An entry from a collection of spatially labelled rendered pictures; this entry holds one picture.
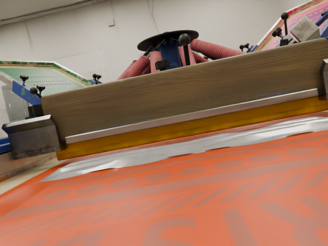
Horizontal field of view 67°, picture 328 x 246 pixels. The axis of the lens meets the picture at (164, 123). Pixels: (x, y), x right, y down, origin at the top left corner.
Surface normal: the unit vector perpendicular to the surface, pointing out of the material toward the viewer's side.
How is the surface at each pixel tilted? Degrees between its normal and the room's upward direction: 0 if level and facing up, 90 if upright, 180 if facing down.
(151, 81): 90
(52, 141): 90
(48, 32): 90
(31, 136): 90
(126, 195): 0
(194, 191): 0
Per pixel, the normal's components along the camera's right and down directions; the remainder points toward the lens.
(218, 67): -0.05, 0.08
